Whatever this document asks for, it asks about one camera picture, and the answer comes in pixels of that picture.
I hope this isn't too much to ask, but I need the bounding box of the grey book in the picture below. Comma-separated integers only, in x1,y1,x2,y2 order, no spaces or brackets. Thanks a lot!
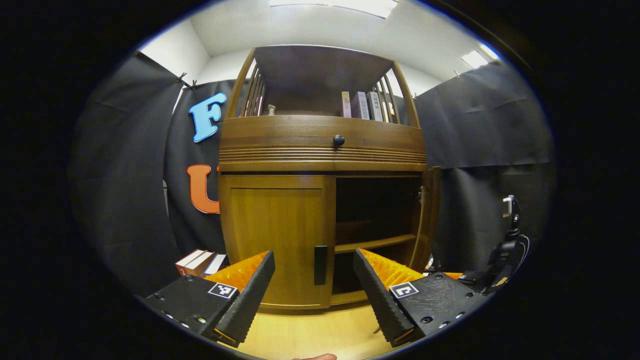
353,91,371,120

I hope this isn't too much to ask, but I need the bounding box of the large ceiling light panel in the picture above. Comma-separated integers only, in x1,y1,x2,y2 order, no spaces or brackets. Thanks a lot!
270,0,399,19

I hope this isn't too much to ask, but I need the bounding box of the wooden double-door shoe cabinet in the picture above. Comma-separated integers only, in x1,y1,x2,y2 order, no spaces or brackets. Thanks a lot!
217,44,443,313

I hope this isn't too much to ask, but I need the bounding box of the black backdrop cloth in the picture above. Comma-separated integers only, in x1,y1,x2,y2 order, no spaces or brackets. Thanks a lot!
70,50,556,296

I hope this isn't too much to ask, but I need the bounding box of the white book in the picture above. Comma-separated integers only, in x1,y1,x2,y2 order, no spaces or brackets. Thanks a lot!
367,91,385,122

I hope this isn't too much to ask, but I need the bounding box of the wooden cabinet door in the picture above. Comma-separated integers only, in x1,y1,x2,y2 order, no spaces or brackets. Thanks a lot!
409,166,443,273
218,174,337,310

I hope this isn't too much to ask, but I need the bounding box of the small ceiling light panel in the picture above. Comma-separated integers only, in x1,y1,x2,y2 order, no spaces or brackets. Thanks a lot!
461,44,501,69

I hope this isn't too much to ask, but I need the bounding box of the red-brown book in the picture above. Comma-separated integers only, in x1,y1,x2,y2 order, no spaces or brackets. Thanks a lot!
175,249,207,276
184,251,217,277

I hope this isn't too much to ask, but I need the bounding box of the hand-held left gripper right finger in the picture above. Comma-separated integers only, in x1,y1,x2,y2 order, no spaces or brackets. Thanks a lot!
352,247,490,348

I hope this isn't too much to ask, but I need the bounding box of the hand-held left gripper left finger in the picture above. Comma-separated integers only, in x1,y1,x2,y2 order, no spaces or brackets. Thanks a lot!
141,249,276,349

